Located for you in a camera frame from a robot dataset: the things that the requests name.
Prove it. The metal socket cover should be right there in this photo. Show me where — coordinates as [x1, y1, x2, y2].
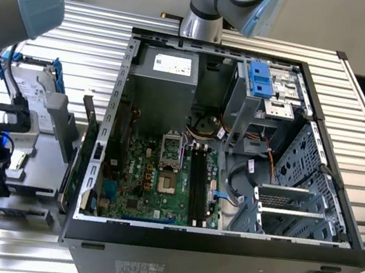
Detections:
[157, 132, 187, 174]

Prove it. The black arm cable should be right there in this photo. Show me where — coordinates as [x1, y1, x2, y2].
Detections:
[0, 43, 33, 108]

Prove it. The grey parts rack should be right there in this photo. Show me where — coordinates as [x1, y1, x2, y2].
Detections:
[0, 83, 86, 241]

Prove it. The grey power supply unit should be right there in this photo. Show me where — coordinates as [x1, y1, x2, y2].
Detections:
[123, 43, 204, 135]

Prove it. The black looped cable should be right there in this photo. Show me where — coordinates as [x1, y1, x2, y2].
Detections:
[222, 158, 252, 209]

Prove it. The grey perforated disk bay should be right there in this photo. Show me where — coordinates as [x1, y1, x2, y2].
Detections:
[228, 176, 357, 251]

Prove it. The hard disk in blue carrier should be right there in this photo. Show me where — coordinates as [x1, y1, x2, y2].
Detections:
[0, 48, 73, 142]

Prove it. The yellow black strip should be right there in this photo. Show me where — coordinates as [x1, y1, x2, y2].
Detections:
[159, 11, 185, 23]

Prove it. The orange wire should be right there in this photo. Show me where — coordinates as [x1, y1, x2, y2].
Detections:
[263, 150, 279, 187]

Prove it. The dark RAM stick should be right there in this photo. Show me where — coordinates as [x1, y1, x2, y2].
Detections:
[0, 205, 48, 225]
[6, 184, 55, 202]

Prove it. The CPU socket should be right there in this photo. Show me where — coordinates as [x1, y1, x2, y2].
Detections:
[156, 171, 181, 196]

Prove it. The blue data cable plug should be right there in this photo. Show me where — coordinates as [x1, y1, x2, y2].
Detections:
[209, 190, 230, 201]

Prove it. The silver CPU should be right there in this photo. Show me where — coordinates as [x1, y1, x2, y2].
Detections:
[5, 148, 30, 173]

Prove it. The wire locking lever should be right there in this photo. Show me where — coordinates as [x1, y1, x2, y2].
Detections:
[177, 133, 191, 173]

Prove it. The black PC case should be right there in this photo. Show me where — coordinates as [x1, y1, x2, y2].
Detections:
[53, 19, 365, 273]

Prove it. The green motherboard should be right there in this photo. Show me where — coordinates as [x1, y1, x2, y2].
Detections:
[95, 126, 234, 236]

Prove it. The green graphics card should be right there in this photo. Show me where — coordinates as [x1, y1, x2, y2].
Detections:
[56, 92, 106, 218]

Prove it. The coloured power wire bundle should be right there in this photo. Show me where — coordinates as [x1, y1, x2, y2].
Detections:
[184, 122, 230, 145]

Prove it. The blue plastic drive bracket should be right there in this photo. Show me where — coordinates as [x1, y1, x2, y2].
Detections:
[244, 59, 277, 100]

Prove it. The round internal speaker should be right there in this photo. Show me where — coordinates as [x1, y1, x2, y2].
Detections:
[193, 112, 220, 138]

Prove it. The blue expansion slot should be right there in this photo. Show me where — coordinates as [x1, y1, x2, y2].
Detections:
[121, 209, 177, 229]

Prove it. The silver metal drive cage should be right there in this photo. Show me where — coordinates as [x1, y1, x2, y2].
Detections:
[217, 59, 320, 164]

